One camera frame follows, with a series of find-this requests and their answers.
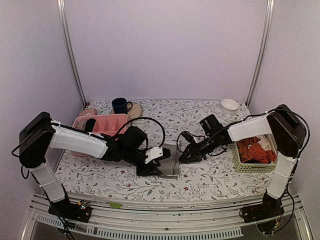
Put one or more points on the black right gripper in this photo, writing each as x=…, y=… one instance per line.
x=196, y=155

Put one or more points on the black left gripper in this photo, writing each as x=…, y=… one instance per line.
x=149, y=170

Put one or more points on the grey boxer underwear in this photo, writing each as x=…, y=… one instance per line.
x=169, y=167

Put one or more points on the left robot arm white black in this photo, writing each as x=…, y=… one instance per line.
x=43, y=133

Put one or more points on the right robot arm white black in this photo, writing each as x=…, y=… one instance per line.
x=290, y=133

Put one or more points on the green tape scrap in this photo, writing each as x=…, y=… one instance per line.
x=115, y=205

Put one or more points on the pale green plastic basket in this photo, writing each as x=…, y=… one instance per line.
x=250, y=167

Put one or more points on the beige plush toy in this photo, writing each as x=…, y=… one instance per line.
x=134, y=110

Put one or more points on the orange clothes in basket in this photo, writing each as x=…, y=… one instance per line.
x=255, y=150

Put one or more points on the pink divided organizer box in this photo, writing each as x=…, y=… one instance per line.
x=105, y=124

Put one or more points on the white bowl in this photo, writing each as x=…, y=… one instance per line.
x=229, y=106

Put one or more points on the dark blue mug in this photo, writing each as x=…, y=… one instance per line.
x=120, y=105

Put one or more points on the black rolled garment in organizer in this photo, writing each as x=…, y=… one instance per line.
x=89, y=125

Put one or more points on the red white striped cloth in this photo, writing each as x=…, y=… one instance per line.
x=88, y=111

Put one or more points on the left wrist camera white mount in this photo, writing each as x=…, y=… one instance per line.
x=156, y=154

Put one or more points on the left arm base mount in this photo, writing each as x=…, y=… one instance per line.
x=70, y=211

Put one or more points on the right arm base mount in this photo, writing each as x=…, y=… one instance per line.
x=261, y=211

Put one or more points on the right aluminium frame post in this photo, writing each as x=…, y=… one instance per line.
x=267, y=25

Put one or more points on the aluminium frame post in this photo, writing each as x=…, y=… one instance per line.
x=267, y=25
x=61, y=7

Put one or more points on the left aluminium frame post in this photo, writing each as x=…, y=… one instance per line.
x=61, y=7

